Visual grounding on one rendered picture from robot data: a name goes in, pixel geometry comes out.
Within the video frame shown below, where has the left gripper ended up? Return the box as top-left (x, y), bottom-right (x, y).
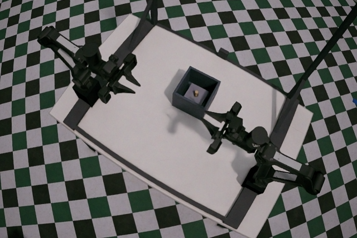
top-left (200, 101), bottom-right (247, 154)

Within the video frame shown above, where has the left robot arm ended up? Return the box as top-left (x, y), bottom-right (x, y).
top-left (226, 115), bottom-right (325, 195)

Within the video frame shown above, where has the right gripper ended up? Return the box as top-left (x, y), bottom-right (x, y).
top-left (98, 53), bottom-right (141, 104)

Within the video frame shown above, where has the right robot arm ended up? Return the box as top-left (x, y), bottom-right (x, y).
top-left (37, 26), bottom-right (119, 92)

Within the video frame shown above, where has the white flat plate with hole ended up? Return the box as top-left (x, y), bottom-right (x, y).
top-left (184, 83), bottom-right (209, 105)

